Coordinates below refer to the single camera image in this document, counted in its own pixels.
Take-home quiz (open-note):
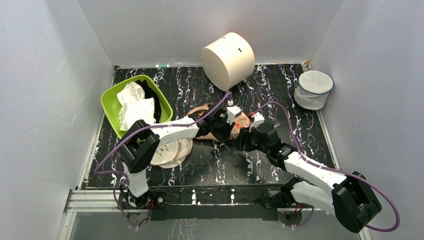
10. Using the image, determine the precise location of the floral mesh laundry bag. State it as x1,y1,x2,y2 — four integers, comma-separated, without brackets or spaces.
187,103,250,141

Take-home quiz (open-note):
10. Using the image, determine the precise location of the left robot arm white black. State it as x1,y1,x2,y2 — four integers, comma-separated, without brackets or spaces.
117,106,242,209

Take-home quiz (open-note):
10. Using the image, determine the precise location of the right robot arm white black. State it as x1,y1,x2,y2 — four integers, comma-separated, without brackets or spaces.
233,123,382,233

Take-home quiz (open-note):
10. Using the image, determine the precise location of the beige round mesh laundry bag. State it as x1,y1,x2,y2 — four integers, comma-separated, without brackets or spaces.
150,138,193,169

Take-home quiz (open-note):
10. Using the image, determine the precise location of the white cylindrical mesh bag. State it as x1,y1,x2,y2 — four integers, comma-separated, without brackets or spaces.
294,70,334,111

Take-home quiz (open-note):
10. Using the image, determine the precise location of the cream cylindrical drum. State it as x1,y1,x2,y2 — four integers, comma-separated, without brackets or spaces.
201,32,255,91

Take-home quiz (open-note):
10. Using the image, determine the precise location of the black cloth in basin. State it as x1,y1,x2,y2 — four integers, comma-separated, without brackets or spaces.
136,80,162,123

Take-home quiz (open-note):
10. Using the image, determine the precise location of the white cloth in basin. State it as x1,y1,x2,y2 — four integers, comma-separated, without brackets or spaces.
116,81,156,131

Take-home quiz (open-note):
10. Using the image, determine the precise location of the green plastic basin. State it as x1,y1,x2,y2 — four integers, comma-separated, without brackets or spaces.
100,74,174,139

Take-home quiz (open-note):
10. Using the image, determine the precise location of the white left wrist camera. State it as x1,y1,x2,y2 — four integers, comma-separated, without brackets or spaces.
226,105,242,125

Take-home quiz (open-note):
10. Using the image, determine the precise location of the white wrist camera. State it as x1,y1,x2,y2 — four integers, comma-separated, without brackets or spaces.
226,105,242,125
249,112,265,131

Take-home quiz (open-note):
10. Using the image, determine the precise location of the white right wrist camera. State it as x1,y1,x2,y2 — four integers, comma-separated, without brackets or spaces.
249,112,265,131

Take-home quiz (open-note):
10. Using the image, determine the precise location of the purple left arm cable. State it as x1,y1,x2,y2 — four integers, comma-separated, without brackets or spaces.
94,92,233,229

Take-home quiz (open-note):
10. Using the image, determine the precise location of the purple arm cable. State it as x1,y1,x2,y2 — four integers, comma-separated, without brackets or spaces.
251,100,401,233
94,92,233,229

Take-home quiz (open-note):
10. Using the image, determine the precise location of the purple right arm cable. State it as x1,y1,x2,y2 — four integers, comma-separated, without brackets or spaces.
251,100,401,233

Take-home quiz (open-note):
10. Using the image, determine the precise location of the aluminium base frame rail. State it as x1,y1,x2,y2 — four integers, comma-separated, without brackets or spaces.
58,187,371,240

